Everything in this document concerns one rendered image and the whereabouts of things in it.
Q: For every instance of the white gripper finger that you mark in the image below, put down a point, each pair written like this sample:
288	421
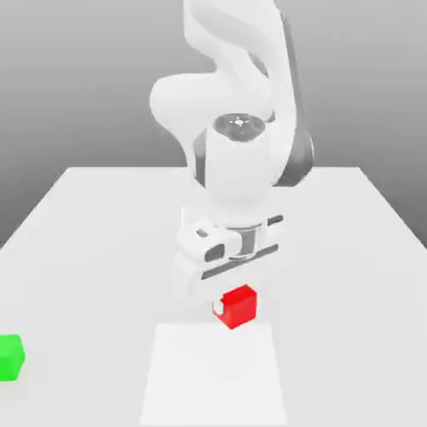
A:
217	307

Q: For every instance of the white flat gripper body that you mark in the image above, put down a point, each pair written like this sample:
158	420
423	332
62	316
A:
196	277

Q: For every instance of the small red cube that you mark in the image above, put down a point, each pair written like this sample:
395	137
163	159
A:
241	307

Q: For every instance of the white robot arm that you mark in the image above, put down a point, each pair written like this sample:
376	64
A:
233	173

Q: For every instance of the small green cube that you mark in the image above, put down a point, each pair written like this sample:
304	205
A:
10	357

